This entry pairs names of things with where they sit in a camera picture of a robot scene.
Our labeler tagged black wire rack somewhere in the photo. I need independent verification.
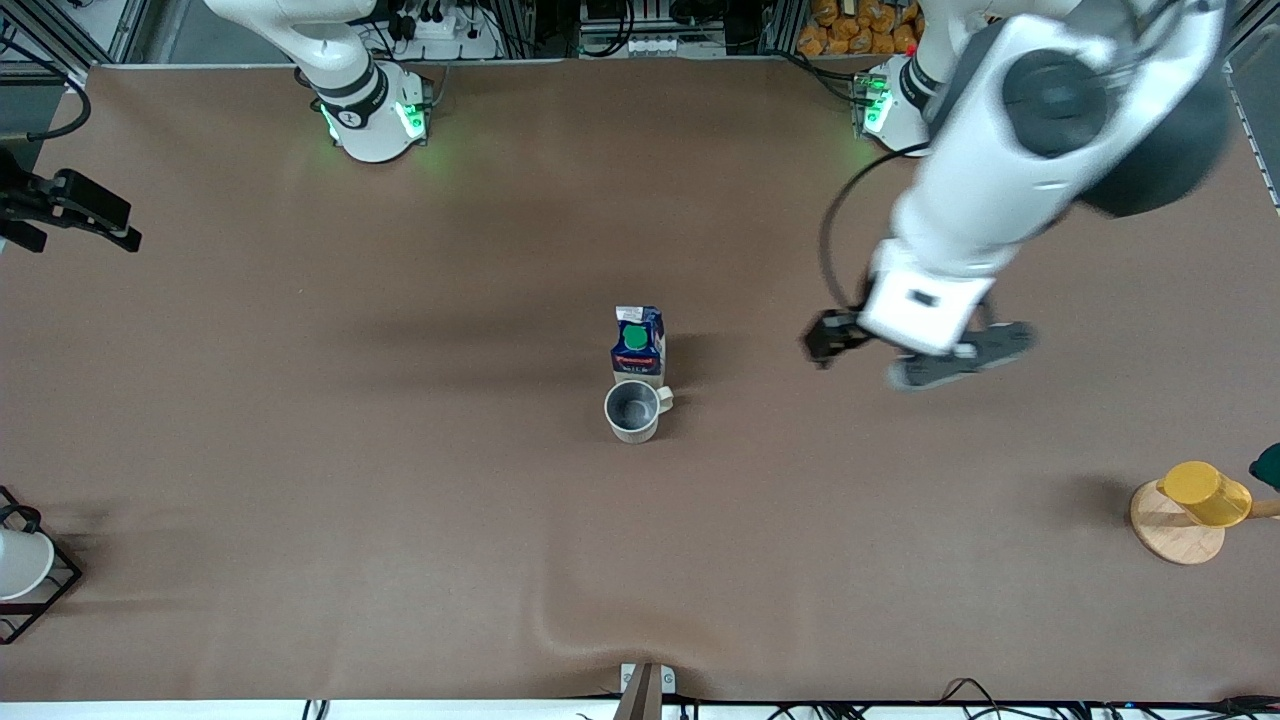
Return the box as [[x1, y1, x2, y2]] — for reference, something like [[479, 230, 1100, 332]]
[[0, 487, 83, 644]]

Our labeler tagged brown table cover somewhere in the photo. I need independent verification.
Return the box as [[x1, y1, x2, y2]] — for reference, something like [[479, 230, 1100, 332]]
[[0, 55, 1280, 703]]

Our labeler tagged pile of orange snacks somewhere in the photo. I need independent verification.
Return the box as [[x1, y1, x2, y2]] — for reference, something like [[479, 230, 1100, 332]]
[[797, 0, 926, 57]]

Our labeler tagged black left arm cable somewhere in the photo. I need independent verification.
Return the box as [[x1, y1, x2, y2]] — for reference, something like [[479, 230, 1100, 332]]
[[820, 143, 933, 311]]

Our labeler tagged white empty power strip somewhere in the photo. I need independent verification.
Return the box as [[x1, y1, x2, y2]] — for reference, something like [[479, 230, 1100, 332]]
[[628, 35, 723, 57]]

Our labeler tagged white power strip with plugs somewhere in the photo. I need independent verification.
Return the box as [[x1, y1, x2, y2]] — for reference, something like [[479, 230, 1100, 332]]
[[385, 0, 476, 46]]

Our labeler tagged white mug with grey inside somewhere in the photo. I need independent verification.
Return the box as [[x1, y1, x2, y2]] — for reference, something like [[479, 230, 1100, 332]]
[[603, 379, 675, 445]]

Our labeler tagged yellow plastic cup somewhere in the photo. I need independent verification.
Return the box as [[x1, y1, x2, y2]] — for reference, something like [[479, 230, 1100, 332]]
[[1157, 460, 1254, 529]]

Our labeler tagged metal table clamp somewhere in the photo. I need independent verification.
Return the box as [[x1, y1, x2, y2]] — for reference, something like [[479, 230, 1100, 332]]
[[618, 662, 677, 720]]

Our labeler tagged white funnel-shaped bowl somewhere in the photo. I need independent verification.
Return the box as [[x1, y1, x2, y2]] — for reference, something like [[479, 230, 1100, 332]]
[[0, 528, 56, 601]]

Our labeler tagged blue and white milk carton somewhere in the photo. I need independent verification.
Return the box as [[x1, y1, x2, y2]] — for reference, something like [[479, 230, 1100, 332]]
[[611, 305, 668, 389]]

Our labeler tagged round wooden mug stand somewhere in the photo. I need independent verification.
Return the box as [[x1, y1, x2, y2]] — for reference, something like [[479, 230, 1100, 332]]
[[1130, 478, 1280, 567]]

